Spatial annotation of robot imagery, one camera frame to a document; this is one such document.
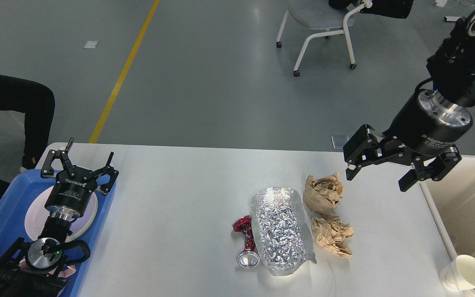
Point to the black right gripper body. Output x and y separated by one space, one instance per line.
429 123

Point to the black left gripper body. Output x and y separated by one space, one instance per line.
71 194

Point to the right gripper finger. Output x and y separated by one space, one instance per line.
436 170
367 147

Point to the pink plate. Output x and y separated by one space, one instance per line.
37 215

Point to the large silver foil bag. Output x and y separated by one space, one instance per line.
282 236

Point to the crushed red can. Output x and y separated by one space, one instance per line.
248 258

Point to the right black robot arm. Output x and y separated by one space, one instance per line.
452 67

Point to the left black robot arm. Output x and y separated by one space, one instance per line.
33 269

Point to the beige plastic bin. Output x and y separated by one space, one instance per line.
452 204

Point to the crumpled brown paper upper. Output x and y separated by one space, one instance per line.
322 195

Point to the crumpled brown paper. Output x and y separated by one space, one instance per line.
322 195
331 234

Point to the blue plastic tray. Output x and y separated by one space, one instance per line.
23 190

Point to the crumpled brown paper lower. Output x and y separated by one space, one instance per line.
331 234

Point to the person in black left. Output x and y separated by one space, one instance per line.
37 102

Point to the white paper cup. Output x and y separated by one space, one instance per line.
459 275

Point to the walking person black sneakers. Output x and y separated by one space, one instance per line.
398 9

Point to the grey white office chair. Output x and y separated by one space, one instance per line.
325 20

